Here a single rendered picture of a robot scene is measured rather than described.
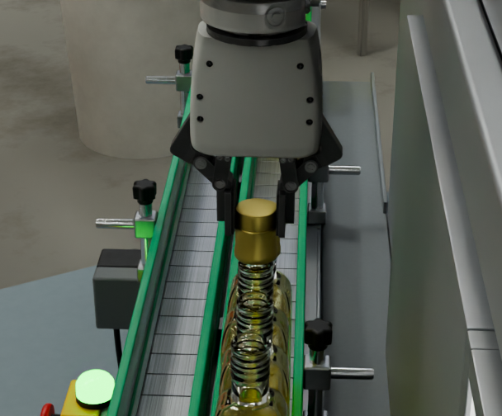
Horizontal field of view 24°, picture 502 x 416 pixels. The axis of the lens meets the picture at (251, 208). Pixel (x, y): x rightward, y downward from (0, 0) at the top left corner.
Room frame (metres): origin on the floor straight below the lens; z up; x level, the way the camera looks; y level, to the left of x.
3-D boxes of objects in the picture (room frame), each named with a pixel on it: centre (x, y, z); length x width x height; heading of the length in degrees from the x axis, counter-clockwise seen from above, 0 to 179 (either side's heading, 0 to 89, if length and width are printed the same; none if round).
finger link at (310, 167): (0.85, -0.04, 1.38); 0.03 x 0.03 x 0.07; 86
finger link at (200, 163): (0.85, 0.03, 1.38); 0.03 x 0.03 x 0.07; 86
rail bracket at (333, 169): (1.41, -0.11, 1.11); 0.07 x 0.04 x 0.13; 87
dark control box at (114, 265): (1.37, 0.16, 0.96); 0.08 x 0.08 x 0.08; 87
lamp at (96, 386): (1.09, 0.17, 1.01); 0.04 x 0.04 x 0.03
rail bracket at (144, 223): (1.26, 0.15, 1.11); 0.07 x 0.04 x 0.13; 87
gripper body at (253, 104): (0.85, 0.00, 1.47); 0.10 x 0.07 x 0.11; 86
